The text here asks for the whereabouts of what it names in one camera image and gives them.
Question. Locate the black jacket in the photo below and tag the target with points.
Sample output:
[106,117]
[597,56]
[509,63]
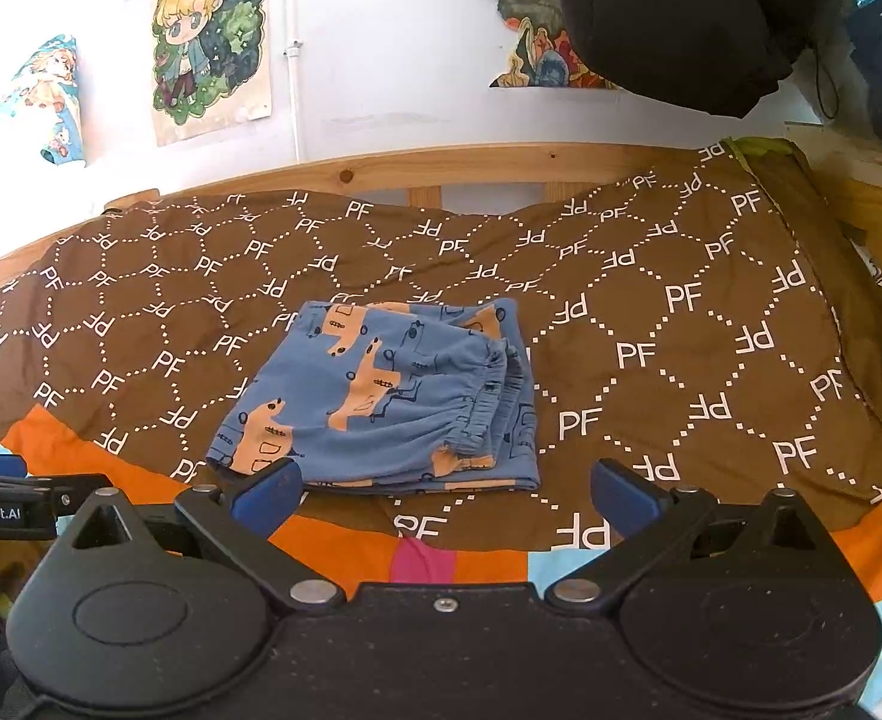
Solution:
[673,15]

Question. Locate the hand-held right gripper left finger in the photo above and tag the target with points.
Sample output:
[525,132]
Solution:
[272,491]

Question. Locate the brown patterned blanket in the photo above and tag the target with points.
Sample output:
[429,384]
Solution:
[636,300]

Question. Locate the curled blue wall poster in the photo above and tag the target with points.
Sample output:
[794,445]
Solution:
[47,101]

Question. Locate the cartoon figure wall poster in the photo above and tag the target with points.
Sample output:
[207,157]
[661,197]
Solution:
[208,37]

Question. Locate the white wall pipe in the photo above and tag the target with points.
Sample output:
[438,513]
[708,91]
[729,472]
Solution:
[295,97]

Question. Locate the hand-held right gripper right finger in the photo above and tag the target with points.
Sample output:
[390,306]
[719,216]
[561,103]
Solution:
[621,495]

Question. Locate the colourful wall poster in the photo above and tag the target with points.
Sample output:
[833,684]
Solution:
[538,60]

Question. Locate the wooden bed frame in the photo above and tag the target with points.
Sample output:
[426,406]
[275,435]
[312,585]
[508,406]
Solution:
[441,165]

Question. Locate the yellow-green cloth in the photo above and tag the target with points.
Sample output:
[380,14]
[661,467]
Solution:
[760,148]

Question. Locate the blue pants with orange print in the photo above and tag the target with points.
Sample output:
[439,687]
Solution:
[381,405]

